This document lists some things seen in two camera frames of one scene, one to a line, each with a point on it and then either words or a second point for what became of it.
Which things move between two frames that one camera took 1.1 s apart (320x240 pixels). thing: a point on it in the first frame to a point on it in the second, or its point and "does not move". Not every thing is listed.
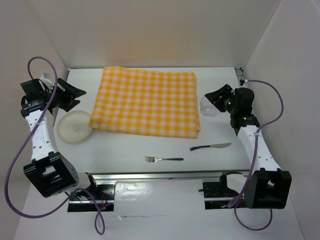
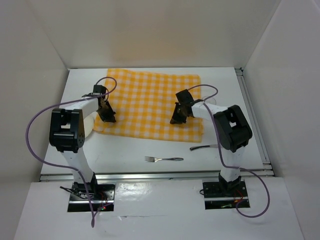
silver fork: x=151 y=159 does not move
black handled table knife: x=220 y=145 does not move
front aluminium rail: x=178 y=176 does not move
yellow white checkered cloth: x=146 y=102 does not move
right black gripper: x=225 y=91 to x=176 y=119
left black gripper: x=70 y=90 to x=109 y=117
